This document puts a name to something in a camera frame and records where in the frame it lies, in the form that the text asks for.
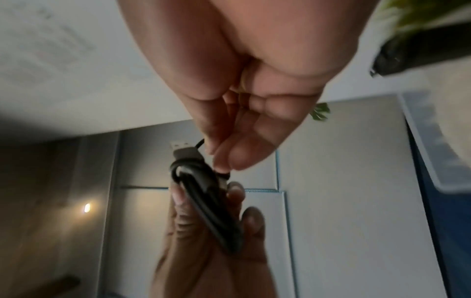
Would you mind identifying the person's right hand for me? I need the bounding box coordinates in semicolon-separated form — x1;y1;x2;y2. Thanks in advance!
115;0;380;173

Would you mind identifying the person's left hand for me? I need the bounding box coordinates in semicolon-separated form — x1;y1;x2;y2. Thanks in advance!
148;182;279;298

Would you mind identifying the black cable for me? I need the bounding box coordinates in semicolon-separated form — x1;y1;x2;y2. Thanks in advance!
168;138;247;256

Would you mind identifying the large leafy green plant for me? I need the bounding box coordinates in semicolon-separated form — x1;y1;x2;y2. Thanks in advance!
310;102;332;122

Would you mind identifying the ceiling pendant lamp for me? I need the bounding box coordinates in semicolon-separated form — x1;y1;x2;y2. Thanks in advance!
78;200;98;217

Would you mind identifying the small potted grass plant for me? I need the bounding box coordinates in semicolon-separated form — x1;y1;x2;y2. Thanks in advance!
369;0;471;78

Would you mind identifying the round white table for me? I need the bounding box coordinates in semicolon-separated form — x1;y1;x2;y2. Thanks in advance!
422;58;471;163

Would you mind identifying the white wall whiteboard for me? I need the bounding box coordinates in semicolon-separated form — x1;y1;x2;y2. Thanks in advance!
0;0;159;97

